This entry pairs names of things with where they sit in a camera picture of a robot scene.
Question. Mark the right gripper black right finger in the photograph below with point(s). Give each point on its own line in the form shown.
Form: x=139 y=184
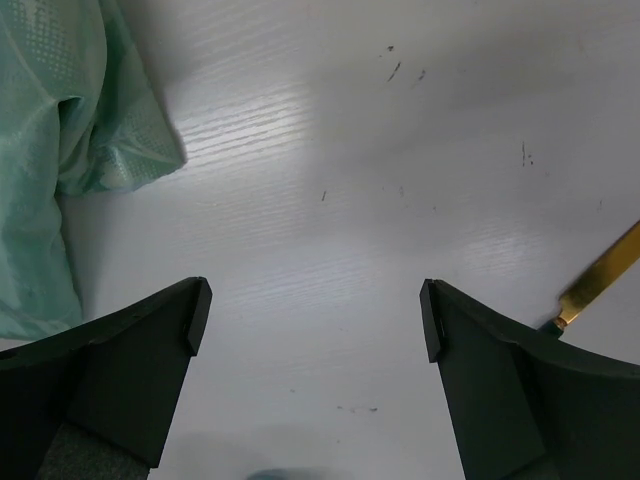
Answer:
x=525 y=405

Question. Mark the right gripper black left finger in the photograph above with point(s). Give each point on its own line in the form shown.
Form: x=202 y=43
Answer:
x=97 y=401

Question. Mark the green satin placemat cloth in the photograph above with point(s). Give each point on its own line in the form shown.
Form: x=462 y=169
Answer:
x=78 y=116

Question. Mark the light blue mug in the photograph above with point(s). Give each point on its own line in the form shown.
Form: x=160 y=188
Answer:
x=287 y=474

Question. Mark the gold knife green handle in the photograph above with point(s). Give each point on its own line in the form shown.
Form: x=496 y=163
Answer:
x=594 y=280

